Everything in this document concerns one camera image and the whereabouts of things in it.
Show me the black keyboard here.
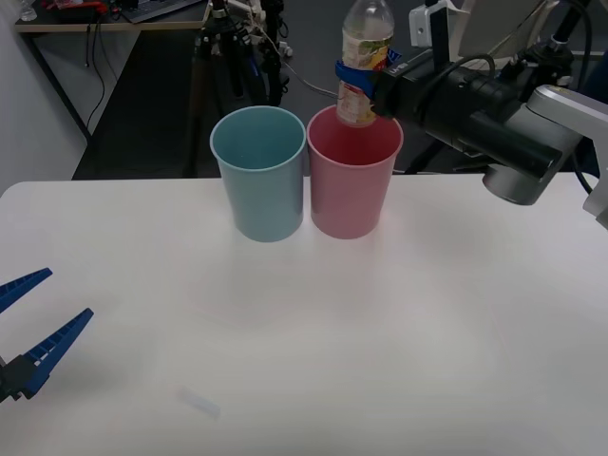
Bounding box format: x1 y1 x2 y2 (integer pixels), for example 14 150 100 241
122 0 206 26

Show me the red object on desk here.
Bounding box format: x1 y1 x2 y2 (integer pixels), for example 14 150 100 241
40 1 106 15

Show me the pink plastic bin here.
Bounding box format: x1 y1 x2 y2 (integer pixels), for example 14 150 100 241
306 104 405 240

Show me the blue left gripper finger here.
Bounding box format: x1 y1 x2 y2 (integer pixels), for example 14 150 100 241
0 308 95 404
0 267 54 315

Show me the white office chair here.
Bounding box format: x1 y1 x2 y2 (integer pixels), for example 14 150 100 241
456 0 548 61

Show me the beige cable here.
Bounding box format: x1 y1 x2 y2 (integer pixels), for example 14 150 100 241
255 26 339 100

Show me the wooden desk with black frame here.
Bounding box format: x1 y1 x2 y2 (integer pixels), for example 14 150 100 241
13 0 213 143

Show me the pale blue plastic bin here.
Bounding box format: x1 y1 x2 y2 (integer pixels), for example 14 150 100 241
209 106 307 244

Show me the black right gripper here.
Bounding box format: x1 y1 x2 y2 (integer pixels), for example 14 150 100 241
333 47 451 129

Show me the black camera tripod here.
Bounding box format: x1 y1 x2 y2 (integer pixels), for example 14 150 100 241
188 0 292 178
402 0 593 176

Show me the plastic bottle with red cap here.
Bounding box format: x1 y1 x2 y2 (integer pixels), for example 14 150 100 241
334 0 397 127

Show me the black hanging cable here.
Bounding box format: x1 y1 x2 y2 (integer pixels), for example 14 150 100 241
84 22 106 139

